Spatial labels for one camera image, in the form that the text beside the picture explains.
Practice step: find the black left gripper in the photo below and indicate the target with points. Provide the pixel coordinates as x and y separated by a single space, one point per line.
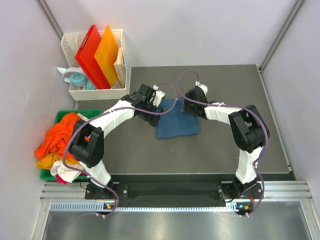
151 119

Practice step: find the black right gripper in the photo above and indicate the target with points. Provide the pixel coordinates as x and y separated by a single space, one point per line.
186 107

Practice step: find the blue t-shirt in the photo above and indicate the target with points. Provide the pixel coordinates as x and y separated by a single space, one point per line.
177 123

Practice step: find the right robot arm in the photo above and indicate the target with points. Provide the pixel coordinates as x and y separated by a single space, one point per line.
249 131

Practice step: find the wooden board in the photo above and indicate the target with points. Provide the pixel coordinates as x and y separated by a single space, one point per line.
119 66

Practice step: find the orange plastic board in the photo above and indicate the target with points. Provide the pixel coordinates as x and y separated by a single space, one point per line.
106 55

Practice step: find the teal tape roll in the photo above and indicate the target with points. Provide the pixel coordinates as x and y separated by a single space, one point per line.
78 79

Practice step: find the red plastic board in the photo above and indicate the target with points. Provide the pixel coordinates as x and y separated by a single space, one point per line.
85 58

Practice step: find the green plastic crate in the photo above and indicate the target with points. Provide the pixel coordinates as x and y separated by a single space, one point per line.
88 113

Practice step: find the orange t-shirt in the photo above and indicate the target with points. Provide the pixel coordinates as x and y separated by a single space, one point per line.
44 148

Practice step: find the white slotted storage basket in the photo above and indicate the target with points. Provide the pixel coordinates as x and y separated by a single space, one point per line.
70 43

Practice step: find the yellow t-shirt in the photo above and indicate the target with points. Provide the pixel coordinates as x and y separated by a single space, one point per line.
48 161

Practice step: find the pink cloth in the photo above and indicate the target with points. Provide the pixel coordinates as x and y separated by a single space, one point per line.
59 180

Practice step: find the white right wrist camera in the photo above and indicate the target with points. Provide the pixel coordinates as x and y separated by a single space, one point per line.
203 87

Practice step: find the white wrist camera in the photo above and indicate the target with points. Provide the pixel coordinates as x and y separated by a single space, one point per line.
158 97
203 87

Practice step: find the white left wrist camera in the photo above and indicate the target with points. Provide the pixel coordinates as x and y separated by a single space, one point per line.
158 97

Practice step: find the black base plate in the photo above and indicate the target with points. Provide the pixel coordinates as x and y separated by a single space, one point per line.
172 190

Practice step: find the aluminium frame rail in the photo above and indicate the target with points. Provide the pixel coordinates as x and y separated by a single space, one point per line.
282 191

